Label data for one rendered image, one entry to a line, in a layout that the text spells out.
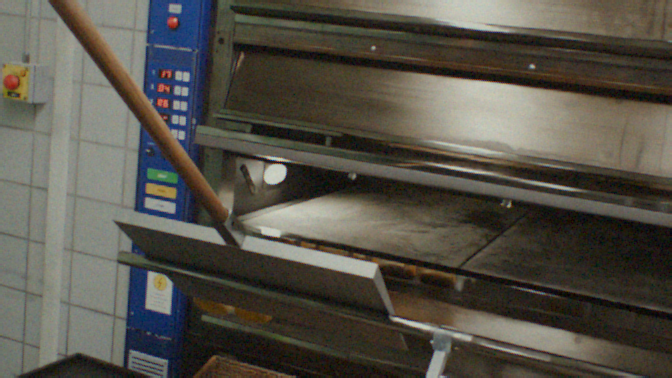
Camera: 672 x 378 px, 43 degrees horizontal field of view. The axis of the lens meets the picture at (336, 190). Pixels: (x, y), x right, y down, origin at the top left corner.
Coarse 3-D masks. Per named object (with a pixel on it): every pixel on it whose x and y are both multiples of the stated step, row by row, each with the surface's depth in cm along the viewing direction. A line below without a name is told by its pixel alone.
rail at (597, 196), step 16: (208, 128) 194; (272, 144) 188; (288, 144) 186; (304, 144) 185; (368, 160) 179; (384, 160) 178; (400, 160) 177; (448, 176) 173; (464, 176) 171; (480, 176) 170; (496, 176) 169; (560, 192) 164; (576, 192) 163; (592, 192) 162; (640, 208) 159; (656, 208) 158
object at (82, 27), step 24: (48, 0) 102; (72, 0) 103; (72, 24) 105; (96, 48) 109; (120, 72) 114; (120, 96) 118; (144, 96) 120; (144, 120) 122; (168, 144) 128; (192, 168) 135; (192, 192) 140; (216, 216) 146
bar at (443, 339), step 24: (144, 264) 177; (168, 264) 175; (240, 288) 168; (264, 288) 167; (336, 312) 161; (360, 312) 159; (384, 312) 159; (432, 336) 154; (456, 336) 152; (480, 336) 152; (432, 360) 152; (528, 360) 147; (552, 360) 146; (576, 360) 145
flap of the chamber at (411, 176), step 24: (216, 144) 193; (240, 144) 190; (336, 168) 182; (360, 168) 180; (384, 168) 178; (480, 192) 170; (504, 192) 168; (528, 192) 167; (600, 216) 175; (624, 216) 160; (648, 216) 158
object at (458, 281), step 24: (288, 240) 205; (312, 240) 206; (384, 264) 196; (408, 264) 194; (432, 264) 196; (456, 288) 190; (480, 288) 188; (504, 288) 186; (528, 288) 185; (552, 312) 182; (576, 312) 180; (600, 312) 178; (624, 312) 176; (648, 312) 177
